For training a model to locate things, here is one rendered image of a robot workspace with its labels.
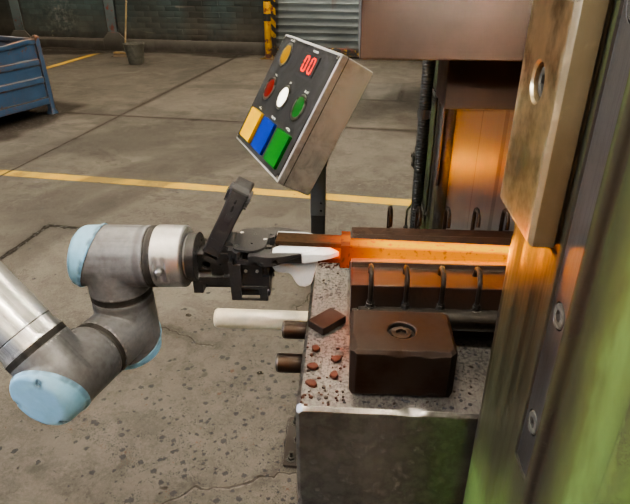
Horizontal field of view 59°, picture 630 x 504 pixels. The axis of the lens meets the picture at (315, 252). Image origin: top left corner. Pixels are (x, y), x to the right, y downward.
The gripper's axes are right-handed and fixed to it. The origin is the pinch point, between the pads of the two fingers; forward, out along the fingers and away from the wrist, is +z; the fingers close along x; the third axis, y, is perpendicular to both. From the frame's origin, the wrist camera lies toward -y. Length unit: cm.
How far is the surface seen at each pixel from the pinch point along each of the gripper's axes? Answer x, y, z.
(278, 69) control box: -66, -12, -15
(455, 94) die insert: 3.4, -21.5, 14.7
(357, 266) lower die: 2.7, 1.8, 3.9
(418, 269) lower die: 3.0, 1.9, 12.1
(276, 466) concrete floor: -47, 101, -19
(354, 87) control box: -43.8, -12.2, 3.0
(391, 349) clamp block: 19.1, 2.9, 7.7
